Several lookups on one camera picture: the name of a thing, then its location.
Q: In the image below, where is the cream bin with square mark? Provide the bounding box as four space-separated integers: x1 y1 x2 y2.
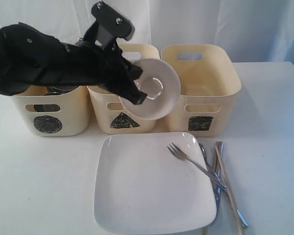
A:
161 44 242 137

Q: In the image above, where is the white curtain backdrop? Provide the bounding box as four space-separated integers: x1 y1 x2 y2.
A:
0 0 294 65

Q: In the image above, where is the steel mug with wire handle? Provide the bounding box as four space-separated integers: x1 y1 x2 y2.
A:
33 104 60 112

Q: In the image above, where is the steel spoon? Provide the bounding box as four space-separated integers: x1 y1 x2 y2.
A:
199 141 248 229

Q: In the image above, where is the steel knife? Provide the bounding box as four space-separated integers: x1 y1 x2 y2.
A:
211 141 224 225

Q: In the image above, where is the cream bin with triangle mark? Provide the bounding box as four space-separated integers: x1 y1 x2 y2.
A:
87 44 160 134

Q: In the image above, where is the cream bin with circle mark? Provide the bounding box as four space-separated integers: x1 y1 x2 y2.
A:
11 86 90 137

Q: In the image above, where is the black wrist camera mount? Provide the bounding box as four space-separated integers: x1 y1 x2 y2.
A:
82 0 135 48

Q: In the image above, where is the small white bowl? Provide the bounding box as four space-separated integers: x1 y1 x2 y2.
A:
120 58 181 120

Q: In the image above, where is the wooden chopstick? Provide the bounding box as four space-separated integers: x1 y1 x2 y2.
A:
215 142 245 235
202 140 220 235

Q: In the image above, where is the black covered left robot arm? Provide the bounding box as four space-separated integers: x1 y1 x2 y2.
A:
0 23 147 105

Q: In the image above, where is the white square plate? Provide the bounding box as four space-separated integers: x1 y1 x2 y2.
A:
94 132 217 235

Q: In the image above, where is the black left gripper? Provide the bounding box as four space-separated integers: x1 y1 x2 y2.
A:
63 41 147 105

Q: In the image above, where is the small steel fork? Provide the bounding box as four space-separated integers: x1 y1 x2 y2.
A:
167 142 226 189

